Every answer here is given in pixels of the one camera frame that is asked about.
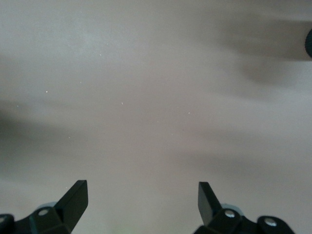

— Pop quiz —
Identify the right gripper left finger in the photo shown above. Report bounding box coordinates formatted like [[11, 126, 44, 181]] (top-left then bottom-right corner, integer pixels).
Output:
[[0, 179, 88, 234]]

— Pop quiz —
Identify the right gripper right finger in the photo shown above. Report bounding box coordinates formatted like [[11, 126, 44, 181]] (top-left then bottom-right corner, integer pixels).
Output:
[[194, 181, 297, 234]]

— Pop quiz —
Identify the black cylindrical object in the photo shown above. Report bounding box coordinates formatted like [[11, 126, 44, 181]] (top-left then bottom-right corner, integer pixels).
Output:
[[304, 28, 312, 59]]

